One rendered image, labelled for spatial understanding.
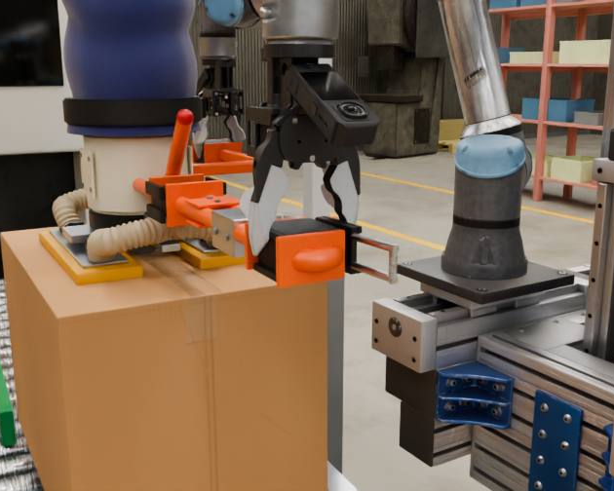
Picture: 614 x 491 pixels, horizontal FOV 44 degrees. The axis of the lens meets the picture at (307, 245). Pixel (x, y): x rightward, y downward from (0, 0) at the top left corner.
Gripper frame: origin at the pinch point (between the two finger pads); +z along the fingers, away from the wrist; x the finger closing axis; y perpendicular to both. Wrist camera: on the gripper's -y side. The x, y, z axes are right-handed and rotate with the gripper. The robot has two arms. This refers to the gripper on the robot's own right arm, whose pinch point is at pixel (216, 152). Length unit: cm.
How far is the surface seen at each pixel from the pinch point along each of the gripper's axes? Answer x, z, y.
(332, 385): 25, 57, 9
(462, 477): 97, 121, -24
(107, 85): -32, -17, 38
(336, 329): 26, 43, 9
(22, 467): -46, 67, -4
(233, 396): -22, 27, 61
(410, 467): 85, 122, -38
